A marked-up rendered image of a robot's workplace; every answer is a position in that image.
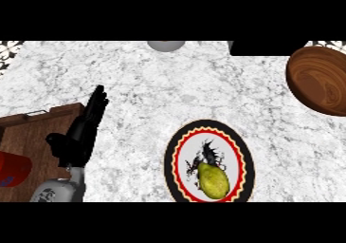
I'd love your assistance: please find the black rimmed dragon plate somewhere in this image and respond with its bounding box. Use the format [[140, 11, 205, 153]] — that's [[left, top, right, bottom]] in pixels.
[[163, 119, 256, 203]]

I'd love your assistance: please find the brown wooden bowl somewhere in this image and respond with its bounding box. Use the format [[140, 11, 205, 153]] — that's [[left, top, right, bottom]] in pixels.
[[284, 46, 346, 118]]

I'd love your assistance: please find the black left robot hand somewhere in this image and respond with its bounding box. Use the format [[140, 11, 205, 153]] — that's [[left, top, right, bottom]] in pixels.
[[43, 84, 111, 169]]

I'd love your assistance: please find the open brown wooden drawer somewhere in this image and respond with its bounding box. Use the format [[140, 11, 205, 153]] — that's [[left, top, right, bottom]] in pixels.
[[0, 102, 86, 203]]

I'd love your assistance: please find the grey round object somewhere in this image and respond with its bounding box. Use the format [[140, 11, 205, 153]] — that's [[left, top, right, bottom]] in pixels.
[[146, 40, 186, 53]]

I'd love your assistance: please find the yellow-green tomato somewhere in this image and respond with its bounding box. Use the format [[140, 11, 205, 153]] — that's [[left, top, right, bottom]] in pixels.
[[197, 161, 231, 200]]

